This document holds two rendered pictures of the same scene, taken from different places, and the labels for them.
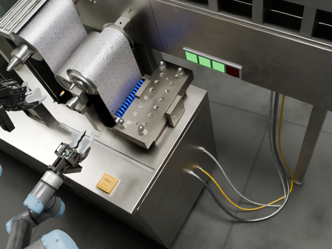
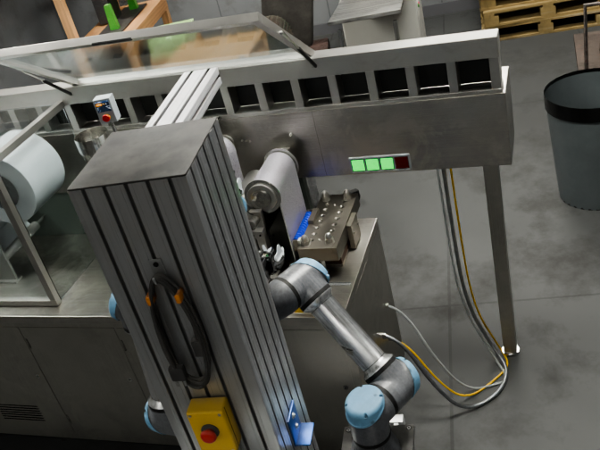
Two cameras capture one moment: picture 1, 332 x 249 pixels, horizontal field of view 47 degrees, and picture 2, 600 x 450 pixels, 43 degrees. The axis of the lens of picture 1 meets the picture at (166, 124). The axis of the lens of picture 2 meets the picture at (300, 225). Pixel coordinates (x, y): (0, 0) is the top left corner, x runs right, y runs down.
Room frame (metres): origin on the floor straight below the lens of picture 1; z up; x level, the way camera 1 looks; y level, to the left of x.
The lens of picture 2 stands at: (-1.39, 1.23, 2.62)
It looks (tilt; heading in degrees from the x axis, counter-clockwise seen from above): 31 degrees down; 335
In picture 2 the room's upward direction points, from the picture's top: 15 degrees counter-clockwise
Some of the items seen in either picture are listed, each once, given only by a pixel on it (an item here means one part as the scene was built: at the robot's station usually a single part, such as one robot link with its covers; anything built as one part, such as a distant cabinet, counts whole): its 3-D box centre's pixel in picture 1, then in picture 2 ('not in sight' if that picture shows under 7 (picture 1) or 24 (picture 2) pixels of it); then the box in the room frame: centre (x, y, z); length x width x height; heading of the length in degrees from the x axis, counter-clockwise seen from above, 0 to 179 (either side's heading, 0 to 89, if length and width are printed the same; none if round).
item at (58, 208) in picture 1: (48, 207); not in sight; (0.66, 0.55, 1.01); 0.11 x 0.08 x 0.11; 104
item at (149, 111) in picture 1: (155, 102); (329, 226); (0.97, 0.01, 1.00); 0.40 x 0.16 x 0.06; 132
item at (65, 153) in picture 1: (64, 161); (263, 267); (0.77, 0.42, 1.12); 0.12 x 0.08 x 0.09; 132
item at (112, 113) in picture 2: not in sight; (105, 109); (1.42, 0.59, 1.66); 0.07 x 0.07 x 0.10; 52
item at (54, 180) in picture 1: (52, 179); not in sight; (0.72, 0.48, 1.11); 0.08 x 0.05 x 0.08; 42
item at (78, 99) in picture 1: (87, 114); (262, 245); (0.99, 0.30, 1.05); 0.06 x 0.05 x 0.31; 132
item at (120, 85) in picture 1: (121, 84); (294, 208); (1.03, 0.12, 1.12); 0.23 x 0.01 x 0.18; 132
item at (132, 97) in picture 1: (131, 98); (304, 227); (1.01, 0.10, 1.03); 0.21 x 0.04 x 0.03; 132
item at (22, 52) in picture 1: (22, 53); not in sight; (1.16, 0.43, 1.34); 0.06 x 0.06 x 0.06; 42
